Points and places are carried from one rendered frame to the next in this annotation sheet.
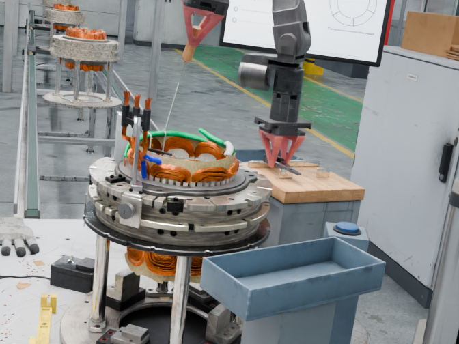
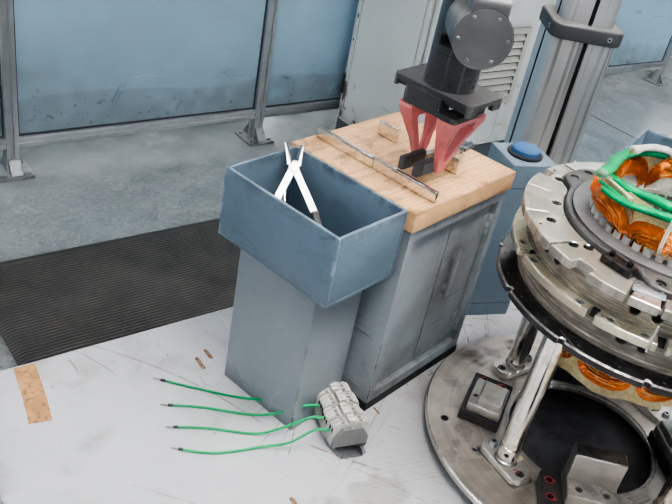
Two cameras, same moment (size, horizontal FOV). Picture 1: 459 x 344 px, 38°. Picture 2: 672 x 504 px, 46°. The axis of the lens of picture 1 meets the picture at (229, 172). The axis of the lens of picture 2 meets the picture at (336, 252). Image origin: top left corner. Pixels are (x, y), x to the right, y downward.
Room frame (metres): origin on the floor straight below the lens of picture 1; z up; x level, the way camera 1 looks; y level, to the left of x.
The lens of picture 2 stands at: (1.76, 0.62, 1.46)
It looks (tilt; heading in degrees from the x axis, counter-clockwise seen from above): 32 degrees down; 245
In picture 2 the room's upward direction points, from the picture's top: 12 degrees clockwise
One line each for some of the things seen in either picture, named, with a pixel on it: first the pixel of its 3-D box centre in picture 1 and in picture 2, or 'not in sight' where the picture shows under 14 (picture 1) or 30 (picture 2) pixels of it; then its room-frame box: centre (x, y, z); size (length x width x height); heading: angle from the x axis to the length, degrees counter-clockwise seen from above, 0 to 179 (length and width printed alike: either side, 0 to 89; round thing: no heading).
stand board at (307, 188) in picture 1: (298, 180); (403, 165); (1.34, -0.14, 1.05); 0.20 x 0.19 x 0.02; 28
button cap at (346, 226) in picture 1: (347, 226); (526, 149); (1.12, -0.22, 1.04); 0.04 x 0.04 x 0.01
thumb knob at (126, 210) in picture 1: (126, 211); not in sight; (0.97, 0.15, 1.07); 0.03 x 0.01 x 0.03; 68
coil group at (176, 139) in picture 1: (177, 147); not in sight; (1.21, 0.10, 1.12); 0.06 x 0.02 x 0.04; 110
